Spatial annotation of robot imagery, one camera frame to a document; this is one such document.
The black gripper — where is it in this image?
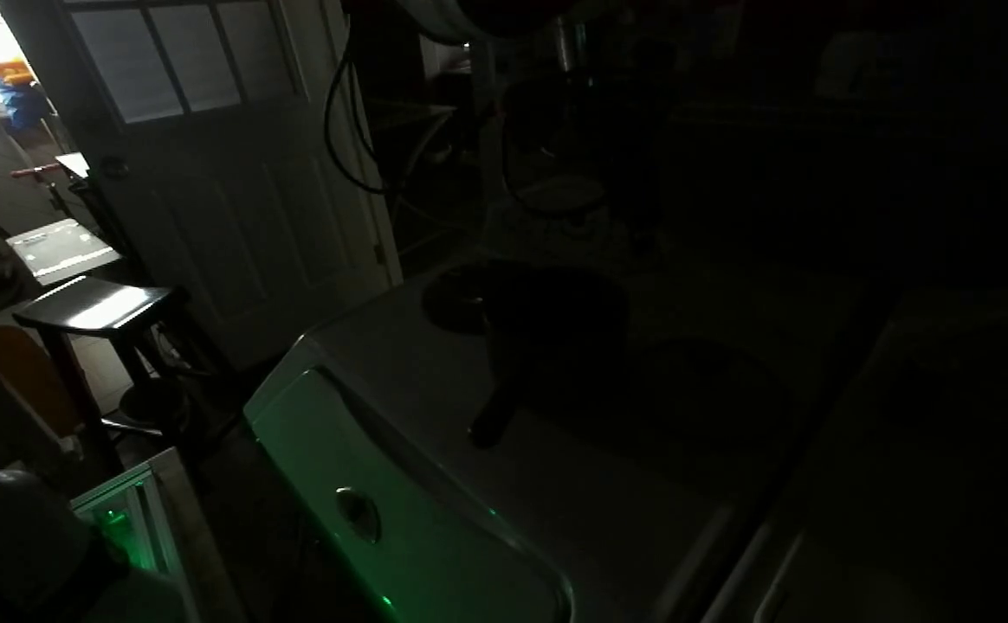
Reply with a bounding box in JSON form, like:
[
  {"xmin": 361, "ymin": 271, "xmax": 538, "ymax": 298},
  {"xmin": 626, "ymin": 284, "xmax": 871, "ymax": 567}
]
[{"xmin": 586, "ymin": 20, "xmax": 681, "ymax": 159}]

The glass pot lid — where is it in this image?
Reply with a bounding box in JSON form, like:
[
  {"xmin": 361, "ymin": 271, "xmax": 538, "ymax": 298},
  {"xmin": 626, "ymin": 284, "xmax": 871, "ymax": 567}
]
[{"xmin": 499, "ymin": 166, "xmax": 632, "ymax": 249}]

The white panelled door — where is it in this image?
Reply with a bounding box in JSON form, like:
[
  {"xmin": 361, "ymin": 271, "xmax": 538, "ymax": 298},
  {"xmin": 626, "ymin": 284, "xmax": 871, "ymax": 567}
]
[{"xmin": 57, "ymin": 0, "xmax": 408, "ymax": 374}]

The white toy stove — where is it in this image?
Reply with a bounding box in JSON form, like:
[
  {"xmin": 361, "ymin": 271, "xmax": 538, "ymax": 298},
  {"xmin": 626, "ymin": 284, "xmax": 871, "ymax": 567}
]
[{"xmin": 238, "ymin": 246, "xmax": 876, "ymax": 623}]

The round stove knob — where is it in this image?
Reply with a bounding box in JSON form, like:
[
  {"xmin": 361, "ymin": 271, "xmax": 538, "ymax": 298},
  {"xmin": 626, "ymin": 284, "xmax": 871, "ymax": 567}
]
[{"xmin": 334, "ymin": 481, "xmax": 387, "ymax": 548}]

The black stool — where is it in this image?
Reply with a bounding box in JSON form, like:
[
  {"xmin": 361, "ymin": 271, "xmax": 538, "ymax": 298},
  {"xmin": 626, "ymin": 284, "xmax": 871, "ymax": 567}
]
[{"xmin": 10, "ymin": 273, "xmax": 200, "ymax": 443}]

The blue and orange object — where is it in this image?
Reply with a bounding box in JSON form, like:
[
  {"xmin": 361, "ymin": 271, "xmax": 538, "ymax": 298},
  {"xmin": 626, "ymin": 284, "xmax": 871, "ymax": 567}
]
[{"xmin": 0, "ymin": 58, "xmax": 58, "ymax": 147}]

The black pot with handle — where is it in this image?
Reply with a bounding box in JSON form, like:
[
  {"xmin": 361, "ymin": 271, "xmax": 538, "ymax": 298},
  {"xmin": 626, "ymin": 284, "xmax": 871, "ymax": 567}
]
[{"xmin": 463, "ymin": 261, "xmax": 634, "ymax": 452}]

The black hanging cable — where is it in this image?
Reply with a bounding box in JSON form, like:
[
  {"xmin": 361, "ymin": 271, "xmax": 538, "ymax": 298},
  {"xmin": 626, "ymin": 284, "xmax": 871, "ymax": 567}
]
[{"xmin": 323, "ymin": 30, "xmax": 394, "ymax": 201}]

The aluminium frame with green light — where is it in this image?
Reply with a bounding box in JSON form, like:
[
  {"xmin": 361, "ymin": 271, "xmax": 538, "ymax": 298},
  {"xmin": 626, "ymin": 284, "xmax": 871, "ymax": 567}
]
[{"xmin": 67, "ymin": 443, "xmax": 245, "ymax": 623}]

